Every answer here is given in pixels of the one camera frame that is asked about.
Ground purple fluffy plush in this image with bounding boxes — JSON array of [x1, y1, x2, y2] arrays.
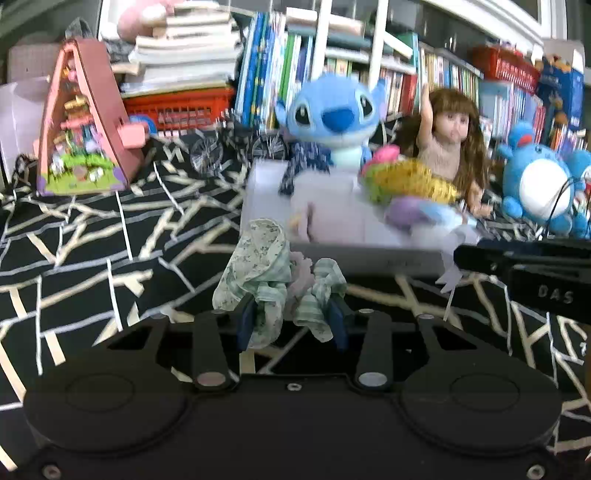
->
[[385, 196, 435, 232]]

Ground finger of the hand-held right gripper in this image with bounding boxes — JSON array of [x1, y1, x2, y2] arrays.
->
[[453, 239, 591, 278]]

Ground small blue toy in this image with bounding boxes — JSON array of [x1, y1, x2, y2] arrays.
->
[[128, 114, 158, 138]]

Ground blue round plush toy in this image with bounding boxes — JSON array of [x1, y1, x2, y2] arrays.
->
[[496, 121, 585, 234]]

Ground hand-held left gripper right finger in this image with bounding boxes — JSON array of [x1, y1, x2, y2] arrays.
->
[[324, 295, 485, 389]]

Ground pink plush bow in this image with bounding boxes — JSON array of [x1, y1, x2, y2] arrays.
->
[[362, 145, 402, 171]]

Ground pink toy house model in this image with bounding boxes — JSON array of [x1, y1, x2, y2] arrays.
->
[[33, 39, 151, 195]]

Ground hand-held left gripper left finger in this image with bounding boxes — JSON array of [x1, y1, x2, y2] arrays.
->
[[104, 295, 259, 391]]

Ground navy floral cloth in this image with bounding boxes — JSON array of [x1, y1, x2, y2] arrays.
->
[[278, 141, 333, 195]]

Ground gold sequin bow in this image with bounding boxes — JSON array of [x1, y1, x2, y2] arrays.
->
[[365, 159, 462, 206]]

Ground blue cat plush toy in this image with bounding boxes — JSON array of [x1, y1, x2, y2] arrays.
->
[[566, 148, 591, 238]]

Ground black geometric pattern blanket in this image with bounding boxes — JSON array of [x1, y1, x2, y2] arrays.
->
[[0, 134, 591, 462]]

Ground brown haired doll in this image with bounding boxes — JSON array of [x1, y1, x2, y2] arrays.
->
[[399, 85, 495, 217]]

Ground white cardboard box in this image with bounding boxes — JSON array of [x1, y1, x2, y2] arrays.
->
[[240, 159, 481, 278]]

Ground green plush bow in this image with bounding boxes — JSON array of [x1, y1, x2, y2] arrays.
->
[[362, 154, 398, 206]]

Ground pink plush toy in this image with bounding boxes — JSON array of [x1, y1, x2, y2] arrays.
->
[[116, 0, 176, 40]]

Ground white paper bag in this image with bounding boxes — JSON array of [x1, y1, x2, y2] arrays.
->
[[0, 76, 51, 183]]

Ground white ladder frame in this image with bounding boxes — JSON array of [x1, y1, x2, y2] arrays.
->
[[311, 0, 389, 93]]

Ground blue cartoon box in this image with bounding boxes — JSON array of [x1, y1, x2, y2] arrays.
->
[[536, 54, 586, 146]]

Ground red plastic basket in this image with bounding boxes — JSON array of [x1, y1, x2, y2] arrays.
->
[[122, 88, 236, 132], [471, 45, 542, 94]]

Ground row of upright books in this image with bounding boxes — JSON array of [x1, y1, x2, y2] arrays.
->
[[233, 11, 591, 153]]

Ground pink cardboard box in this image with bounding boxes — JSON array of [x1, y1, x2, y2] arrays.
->
[[7, 44, 63, 85]]

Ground miniature bicycle model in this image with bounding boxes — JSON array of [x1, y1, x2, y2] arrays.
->
[[189, 122, 289, 174]]

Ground grey cloth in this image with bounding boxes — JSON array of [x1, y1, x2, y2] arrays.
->
[[65, 18, 134, 63]]

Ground blue alien plush toy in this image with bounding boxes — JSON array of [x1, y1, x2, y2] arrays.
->
[[276, 73, 386, 174]]

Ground stack of flat books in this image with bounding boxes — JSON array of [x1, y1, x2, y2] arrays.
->
[[111, 4, 243, 97]]

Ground white bookshelf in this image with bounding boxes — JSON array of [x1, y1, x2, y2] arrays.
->
[[388, 0, 568, 47]]

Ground black cable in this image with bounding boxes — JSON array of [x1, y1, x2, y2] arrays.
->
[[538, 175, 591, 241]]

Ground white folded paper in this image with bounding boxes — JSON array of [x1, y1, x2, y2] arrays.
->
[[436, 264, 466, 296]]

